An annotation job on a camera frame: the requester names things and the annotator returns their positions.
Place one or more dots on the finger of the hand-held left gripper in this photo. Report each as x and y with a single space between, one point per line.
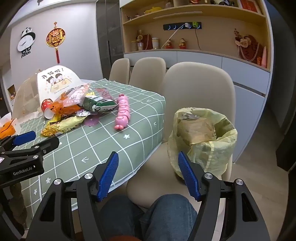
24 138
46 144

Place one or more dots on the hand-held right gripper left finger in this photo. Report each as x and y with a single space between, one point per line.
107 176

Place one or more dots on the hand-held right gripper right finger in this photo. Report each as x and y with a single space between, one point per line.
188 178

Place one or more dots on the yellow noodle snack bag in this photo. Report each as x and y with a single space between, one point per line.
62 126

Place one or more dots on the trash bin with yellow bag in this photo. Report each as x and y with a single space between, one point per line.
208 148

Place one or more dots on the green and white snack bag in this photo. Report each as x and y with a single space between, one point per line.
101 105

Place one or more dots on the orange bag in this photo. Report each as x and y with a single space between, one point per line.
7 129

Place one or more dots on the green checked tablecloth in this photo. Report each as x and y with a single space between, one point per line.
92 143

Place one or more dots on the red paper cup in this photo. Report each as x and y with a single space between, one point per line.
47 106

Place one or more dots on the person's left leg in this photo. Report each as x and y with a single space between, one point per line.
120 215

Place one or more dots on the orange clear wrapper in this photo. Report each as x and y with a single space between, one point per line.
62 105

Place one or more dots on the person's knee in jeans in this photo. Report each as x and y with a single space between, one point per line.
166 215

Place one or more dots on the purple wrapper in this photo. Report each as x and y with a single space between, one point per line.
92 120

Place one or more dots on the pink caterpillar toy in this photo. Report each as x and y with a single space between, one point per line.
122 111

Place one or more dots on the large beige chair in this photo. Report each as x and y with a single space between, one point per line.
196 88

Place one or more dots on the red gold hanging ornament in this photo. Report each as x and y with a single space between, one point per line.
55 38

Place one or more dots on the dark grey tall cabinet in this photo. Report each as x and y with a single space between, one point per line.
108 34

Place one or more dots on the red figurine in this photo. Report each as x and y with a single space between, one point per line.
168 44
182 44

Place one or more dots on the small red box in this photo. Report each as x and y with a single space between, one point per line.
259 60

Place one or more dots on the white jar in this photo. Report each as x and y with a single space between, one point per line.
155 43

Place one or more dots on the wooden shelf unit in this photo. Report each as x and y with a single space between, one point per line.
208 37

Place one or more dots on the pink bottle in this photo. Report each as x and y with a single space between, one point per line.
264 56

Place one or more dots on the yellow toy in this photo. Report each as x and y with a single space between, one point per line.
153 10

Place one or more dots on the panda plush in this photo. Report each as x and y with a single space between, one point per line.
223 2

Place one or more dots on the red framed picture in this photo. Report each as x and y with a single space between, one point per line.
248 5

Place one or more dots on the panda wall clock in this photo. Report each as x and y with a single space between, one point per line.
25 42

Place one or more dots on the black wall power strip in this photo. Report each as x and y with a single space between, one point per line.
178 26

